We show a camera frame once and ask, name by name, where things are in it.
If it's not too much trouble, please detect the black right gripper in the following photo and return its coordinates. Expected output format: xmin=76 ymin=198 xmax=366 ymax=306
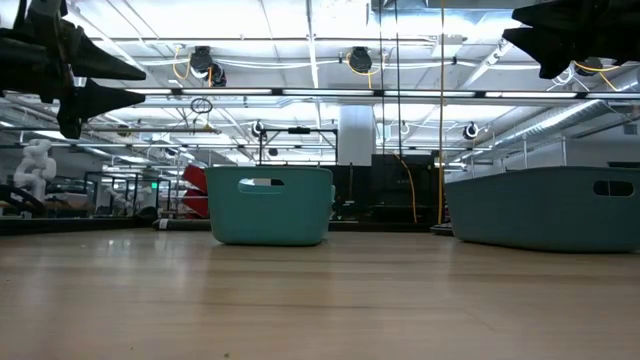
xmin=501 ymin=0 xmax=640 ymax=81

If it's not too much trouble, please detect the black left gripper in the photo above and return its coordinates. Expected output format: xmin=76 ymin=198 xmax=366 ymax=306
xmin=0 ymin=0 xmax=148 ymax=141

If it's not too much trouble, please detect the blue-grey plastic bin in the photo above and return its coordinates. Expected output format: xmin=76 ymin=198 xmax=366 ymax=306
xmin=443 ymin=165 xmax=640 ymax=253

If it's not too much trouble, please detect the red cart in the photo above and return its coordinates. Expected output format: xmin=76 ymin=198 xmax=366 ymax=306
xmin=180 ymin=163 xmax=211 ymax=219

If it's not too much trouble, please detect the black cylinder with white end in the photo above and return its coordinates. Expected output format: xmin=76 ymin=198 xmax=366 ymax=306
xmin=151 ymin=217 xmax=214 ymax=232

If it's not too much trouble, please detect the long LED light bar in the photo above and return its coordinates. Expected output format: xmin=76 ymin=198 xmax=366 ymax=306
xmin=72 ymin=85 xmax=640 ymax=100

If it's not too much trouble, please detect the teal plastic bin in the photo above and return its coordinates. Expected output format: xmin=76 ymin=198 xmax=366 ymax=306
xmin=203 ymin=165 xmax=335 ymax=247

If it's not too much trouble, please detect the black equipment rack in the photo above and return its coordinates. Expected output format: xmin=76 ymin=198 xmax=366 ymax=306
xmin=370 ymin=152 xmax=437 ymax=224

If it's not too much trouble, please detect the white building column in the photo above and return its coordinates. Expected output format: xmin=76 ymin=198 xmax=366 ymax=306
xmin=338 ymin=104 xmax=377 ymax=167

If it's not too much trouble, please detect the silver ventilation duct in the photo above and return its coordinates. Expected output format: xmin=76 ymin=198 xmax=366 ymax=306
xmin=478 ymin=68 xmax=640 ymax=152

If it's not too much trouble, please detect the black hanging cable loop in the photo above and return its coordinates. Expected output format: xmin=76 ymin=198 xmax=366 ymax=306
xmin=189 ymin=96 xmax=215 ymax=115

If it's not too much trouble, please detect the black distant rig frame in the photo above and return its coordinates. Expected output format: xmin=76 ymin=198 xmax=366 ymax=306
xmin=257 ymin=126 xmax=340 ymax=167
xmin=83 ymin=170 xmax=174 ymax=217

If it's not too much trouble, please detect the black curved hose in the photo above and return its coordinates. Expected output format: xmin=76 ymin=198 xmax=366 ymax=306
xmin=0 ymin=184 xmax=44 ymax=219

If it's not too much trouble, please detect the black aluminium table frame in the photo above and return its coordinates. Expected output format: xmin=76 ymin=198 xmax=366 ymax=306
xmin=0 ymin=214 xmax=451 ymax=237

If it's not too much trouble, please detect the orange cable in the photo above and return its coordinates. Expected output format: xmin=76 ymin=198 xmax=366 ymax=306
xmin=394 ymin=153 xmax=419 ymax=225

